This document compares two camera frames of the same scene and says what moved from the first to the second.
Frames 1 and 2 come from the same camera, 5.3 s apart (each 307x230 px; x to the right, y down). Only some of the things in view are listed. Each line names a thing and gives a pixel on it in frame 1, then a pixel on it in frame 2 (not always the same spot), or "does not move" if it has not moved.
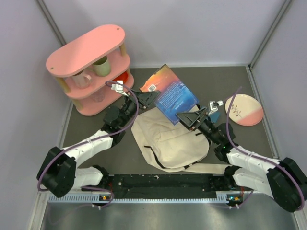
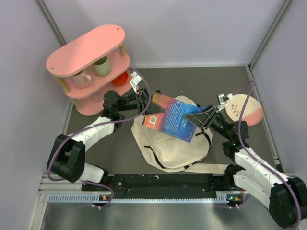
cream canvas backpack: x=177 y=148 does not move
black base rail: x=162 y=186 does not move
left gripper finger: x=147 y=98 → x=153 y=108
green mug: x=102 y=67 does not move
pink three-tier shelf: x=83 y=68 does not move
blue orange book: x=174 y=97 → x=172 y=121
